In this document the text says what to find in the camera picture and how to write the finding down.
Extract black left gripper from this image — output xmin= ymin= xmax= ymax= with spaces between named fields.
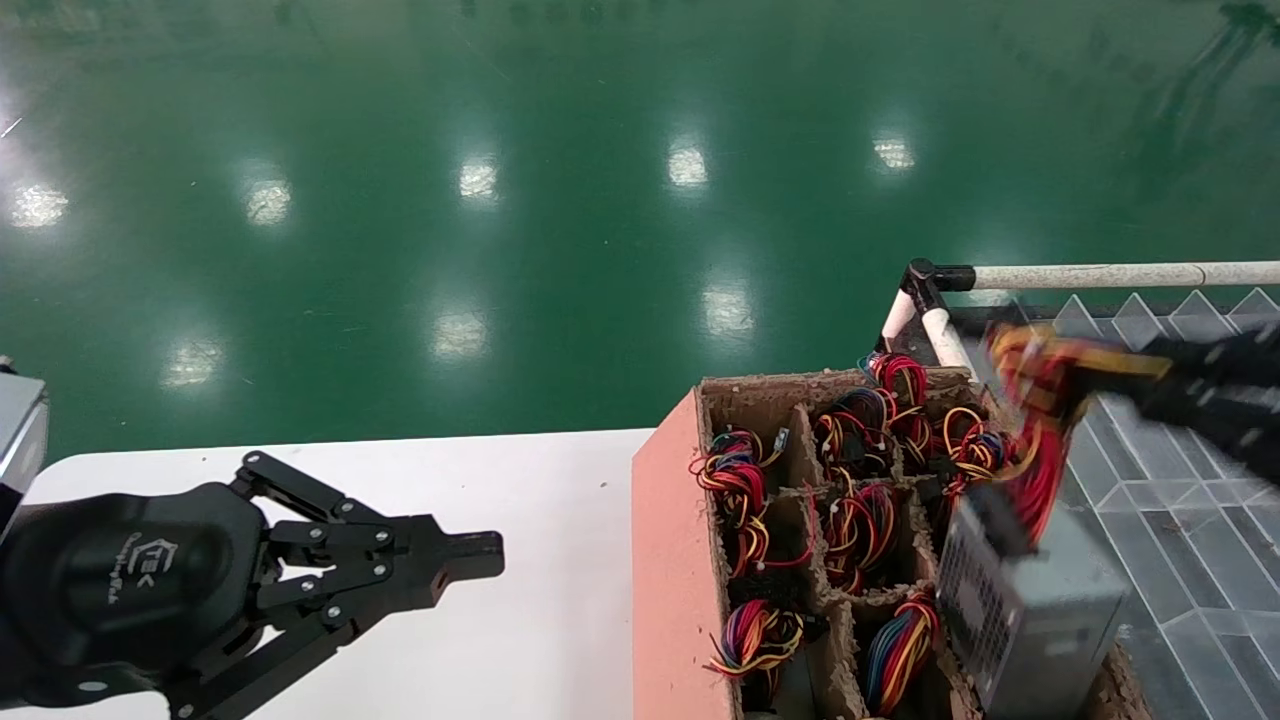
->
xmin=0 ymin=450 xmax=506 ymax=720

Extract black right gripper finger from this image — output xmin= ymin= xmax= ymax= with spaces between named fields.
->
xmin=1138 ymin=325 xmax=1280 ymax=387
xmin=1138 ymin=388 xmax=1280 ymax=477

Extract grey power supply coloured wires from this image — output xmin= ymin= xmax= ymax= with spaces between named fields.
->
xmin=934 ymin=320 xmax=1173 ymax=714
xmin=708 ymin=598 xmax=807 ymax=696
xmin=813 ymin=388 xmax=898 ymax=473
xmin=690 ymin=428 xmax=791 ymax=506
xmin=862 ymin=352 xmax=931 ymax=441
xmin=940 ymin=405 xmax=1016 ymax=483
xmin=733 ymin=512 xmax=816 ymax=583
xmin=820 ymin=482 xmax=904 ymax=593
xmin=865 ymin=590 xmax=943 ymax=717

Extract brown cardboard divider box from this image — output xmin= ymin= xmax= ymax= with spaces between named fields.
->
xmin=632 ymin=365 xmax=1153 ymax=720

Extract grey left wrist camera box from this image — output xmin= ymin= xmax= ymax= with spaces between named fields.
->
xmin=0 ymin=358 xmax=50 ymax=541

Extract white pipe frame black joints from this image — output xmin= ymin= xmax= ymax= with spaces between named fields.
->
xmin=879 ymin=258 xmax=1280 ymax=378

